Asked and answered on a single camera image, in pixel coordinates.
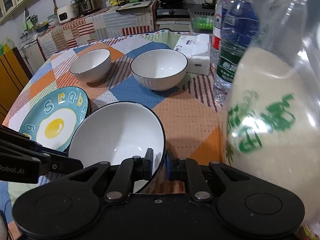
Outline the white ribbed bowl black rim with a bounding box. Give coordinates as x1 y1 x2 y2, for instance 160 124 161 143
130 49 188 92

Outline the green plastic basket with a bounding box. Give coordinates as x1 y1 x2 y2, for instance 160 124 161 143
188 7 215 34

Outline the water bottle red label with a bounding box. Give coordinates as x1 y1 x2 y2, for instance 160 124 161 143
210 0 223 67

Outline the patchwork covered counter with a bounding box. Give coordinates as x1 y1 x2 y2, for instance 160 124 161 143
38 1 158 59

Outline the clear rice jug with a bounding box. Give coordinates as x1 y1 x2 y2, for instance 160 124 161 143
222 0 319 234

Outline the yellow wooden cabinet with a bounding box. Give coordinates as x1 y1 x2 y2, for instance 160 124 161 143
1 47 33 124

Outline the black gas stove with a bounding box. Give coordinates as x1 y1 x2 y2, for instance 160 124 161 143
156 4 215 20

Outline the colourful checkered tablecloth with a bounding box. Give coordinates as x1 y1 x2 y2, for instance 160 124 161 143
1 30 222 165

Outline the water bottle green label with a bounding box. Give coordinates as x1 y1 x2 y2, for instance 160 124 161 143
214 0 259 104

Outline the black pressure cooker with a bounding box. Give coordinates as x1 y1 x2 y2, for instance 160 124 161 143
76 0 101 15

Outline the white tissue pack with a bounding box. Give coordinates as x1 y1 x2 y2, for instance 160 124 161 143
174 34 210 75

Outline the teal fried egg plate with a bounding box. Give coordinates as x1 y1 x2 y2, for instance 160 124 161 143
19 86 90 152

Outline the white rice cooker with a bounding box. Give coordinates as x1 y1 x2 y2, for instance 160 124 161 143
57 3 79 24

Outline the white base cabinet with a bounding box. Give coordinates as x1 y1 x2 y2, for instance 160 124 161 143
155 19 190 31

